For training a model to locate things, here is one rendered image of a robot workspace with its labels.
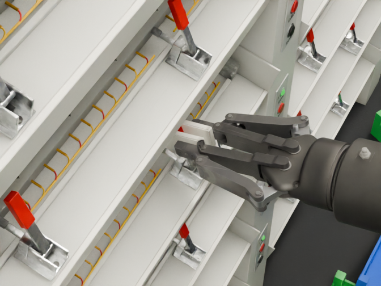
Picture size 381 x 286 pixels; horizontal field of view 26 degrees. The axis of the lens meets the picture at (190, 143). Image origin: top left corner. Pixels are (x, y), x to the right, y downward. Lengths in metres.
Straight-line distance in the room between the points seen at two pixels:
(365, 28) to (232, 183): 0.97
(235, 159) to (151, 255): 0.16
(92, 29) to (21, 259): 0.22
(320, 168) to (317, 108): 0.78
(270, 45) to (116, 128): 0.32
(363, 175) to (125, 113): 0.25
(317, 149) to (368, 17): 0.99
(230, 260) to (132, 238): 0.47
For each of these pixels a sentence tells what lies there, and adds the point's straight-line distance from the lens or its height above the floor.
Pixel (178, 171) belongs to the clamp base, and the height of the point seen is 0.77.
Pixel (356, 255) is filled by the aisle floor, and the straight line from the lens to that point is 1.88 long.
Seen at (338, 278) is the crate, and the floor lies 0.08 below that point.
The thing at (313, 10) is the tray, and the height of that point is 0.76.
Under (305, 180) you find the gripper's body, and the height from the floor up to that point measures 0.89.
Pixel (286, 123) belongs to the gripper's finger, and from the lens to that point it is 0.94.
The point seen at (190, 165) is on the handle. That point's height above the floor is 0.79.
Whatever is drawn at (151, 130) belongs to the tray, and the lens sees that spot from 0.82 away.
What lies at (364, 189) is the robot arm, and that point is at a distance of 0.84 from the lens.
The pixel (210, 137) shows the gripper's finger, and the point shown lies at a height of 0.84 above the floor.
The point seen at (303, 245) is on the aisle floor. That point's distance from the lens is 1.88.
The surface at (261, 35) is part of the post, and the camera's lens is 1.07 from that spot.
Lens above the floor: 1.60
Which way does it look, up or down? 52 degrees down
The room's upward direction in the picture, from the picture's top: straight up
